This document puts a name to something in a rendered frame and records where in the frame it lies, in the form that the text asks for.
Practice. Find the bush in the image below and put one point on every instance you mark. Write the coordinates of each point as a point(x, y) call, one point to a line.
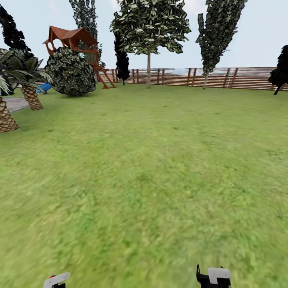
point(19, 61)
point(75, 76)
point(7, 123)

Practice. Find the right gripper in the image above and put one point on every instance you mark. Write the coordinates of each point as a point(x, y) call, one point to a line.
point(205, 282)

